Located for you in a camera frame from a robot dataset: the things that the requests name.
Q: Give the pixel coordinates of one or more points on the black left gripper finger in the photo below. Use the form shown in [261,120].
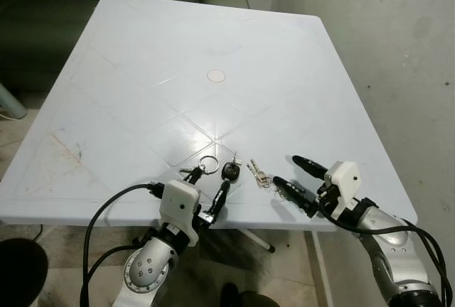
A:
[190,174]
[220,195]

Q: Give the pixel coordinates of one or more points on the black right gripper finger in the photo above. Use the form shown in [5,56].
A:
[310,165]
[293,192]

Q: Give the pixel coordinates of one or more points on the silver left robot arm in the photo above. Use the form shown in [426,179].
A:
[149,271]

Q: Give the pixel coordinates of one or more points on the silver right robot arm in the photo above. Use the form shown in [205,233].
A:
[391,250]

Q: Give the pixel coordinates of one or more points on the small silver keys bunch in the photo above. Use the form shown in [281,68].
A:
[257,174]

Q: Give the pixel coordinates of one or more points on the black car key fob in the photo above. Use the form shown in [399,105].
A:
[229,171]

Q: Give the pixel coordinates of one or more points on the white table leg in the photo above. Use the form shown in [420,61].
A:
[318,268]
[257,241]

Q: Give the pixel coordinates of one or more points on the white plastic table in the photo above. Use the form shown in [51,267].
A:
[213,115]

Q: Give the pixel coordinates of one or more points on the grey pipe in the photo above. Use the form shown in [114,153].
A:
[11,104]

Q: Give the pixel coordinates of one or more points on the black round stool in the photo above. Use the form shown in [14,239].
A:
[21,275]

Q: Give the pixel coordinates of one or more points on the dark green sofa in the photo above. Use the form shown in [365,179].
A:
[43,23]

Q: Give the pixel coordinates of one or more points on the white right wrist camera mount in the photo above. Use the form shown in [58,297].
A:
[343,179]

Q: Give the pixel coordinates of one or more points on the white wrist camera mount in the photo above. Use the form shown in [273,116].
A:
[343,179]
[178,207]

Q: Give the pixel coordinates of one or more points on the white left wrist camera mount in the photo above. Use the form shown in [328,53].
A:
[178,207]

